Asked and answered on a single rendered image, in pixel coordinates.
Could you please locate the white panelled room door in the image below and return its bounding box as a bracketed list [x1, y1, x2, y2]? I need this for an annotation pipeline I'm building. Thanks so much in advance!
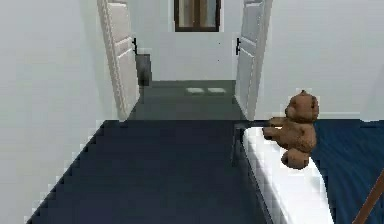
[234, 0, 274, 122]
[96, 0, 141, 121]

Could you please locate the dark framed window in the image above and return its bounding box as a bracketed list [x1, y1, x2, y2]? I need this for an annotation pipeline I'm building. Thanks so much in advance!
[173, 0, 222, 33]

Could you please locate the brown teddy bear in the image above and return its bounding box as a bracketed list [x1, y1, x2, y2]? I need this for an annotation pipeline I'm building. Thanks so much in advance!
[262, 89, 321, 171]

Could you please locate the bed with blue cover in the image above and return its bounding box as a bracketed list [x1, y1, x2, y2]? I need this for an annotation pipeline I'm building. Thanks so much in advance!
[230, 118, 384, 224]

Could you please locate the brown wooden pole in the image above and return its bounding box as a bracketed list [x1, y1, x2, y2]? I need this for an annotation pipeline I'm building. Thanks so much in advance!
[352, 169, 384, 224]

